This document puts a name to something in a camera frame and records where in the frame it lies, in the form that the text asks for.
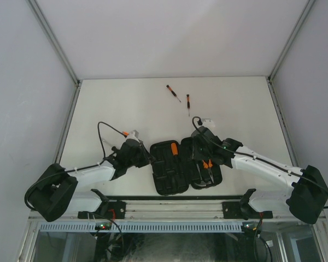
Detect small orange precision screwdriver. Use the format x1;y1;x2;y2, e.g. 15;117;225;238
166;85;181;103

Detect black plastic tool case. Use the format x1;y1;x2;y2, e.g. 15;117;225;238
150;137;222;196

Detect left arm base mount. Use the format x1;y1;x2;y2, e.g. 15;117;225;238
78;189;126;220

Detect blue slotted cable duct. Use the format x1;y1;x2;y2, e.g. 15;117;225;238
38;221;243;233

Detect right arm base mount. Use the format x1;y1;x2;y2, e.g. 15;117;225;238
222;188;273;220

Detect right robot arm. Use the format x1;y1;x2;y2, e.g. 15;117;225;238
191;127;328;224

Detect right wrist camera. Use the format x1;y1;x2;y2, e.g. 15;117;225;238
202;118;215;129

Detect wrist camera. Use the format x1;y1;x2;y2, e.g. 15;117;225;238
126;130;139;142
202;118;215;129

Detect orange handled needle-nose pliers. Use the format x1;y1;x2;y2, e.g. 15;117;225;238
202;159;214;183

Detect left camera cable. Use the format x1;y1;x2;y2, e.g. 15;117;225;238
24;121;128;211

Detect right camera cable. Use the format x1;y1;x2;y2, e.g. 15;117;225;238
191;116;328;210

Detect camera cable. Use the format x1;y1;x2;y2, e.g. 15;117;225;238
24;121;128;211
191;116;328;210

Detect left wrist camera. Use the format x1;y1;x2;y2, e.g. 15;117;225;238
126;130;139;142

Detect aluminium frame rail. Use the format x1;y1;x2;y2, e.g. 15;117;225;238
28;199;326;221

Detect small claw hammer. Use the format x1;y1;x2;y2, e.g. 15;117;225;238
195;164;211;188

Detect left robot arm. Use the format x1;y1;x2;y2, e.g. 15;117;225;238
24;139;154;222

